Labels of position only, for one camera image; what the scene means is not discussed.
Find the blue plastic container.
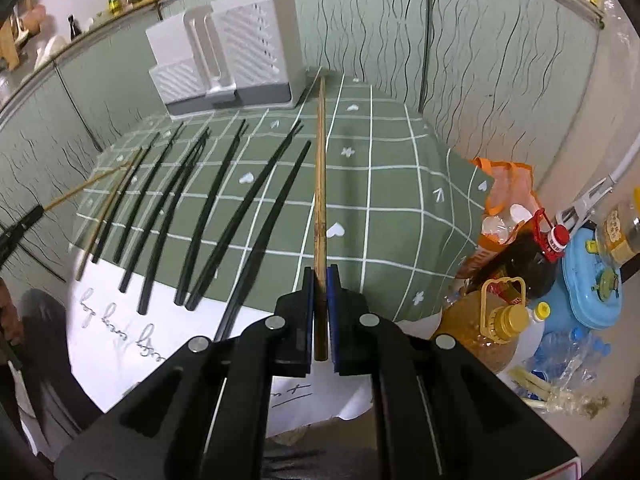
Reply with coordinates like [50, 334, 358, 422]
[541, 228, 623, 334]

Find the black chopstick seven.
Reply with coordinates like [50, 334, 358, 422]
[214, 141, 311, 342]

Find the dark glass bottle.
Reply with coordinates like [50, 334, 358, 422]
[67, 15, 82, 41]

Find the orange plastic bag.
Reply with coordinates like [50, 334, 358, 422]
[457, 157, 541, 278]

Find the green checkered tablecloth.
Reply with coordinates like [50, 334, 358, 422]
[64, 66, 497, 438]

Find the dark soy sauce bottle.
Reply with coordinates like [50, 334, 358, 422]
[466, 208, 570, 304]

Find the green glass bottle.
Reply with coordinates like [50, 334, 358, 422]
[107, 0, 122, 15]

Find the yellow lid glass jar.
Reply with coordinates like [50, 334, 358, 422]
[596, 200, 639, 268]

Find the wooden chopstick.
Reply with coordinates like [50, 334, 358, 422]
[41, 164, 132, 214]
[75, 146, 151, 282]
[314, 76, 329, 362]

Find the white pipe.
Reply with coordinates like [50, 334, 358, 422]
[608, 132, 640, 185]

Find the person's left hand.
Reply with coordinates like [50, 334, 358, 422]
[0, 280, 24, 346]

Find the yellow cooking oil jug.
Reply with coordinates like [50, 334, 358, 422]
[432, 276, 529, 374]

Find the black chopstick five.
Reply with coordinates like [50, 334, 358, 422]
[174, 119, 247, 306]

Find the white utensil holder rack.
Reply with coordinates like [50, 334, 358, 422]
[145, 0, 307, 118]

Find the black chopstick one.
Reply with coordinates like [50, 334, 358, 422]
[91, 131, 162, 265]

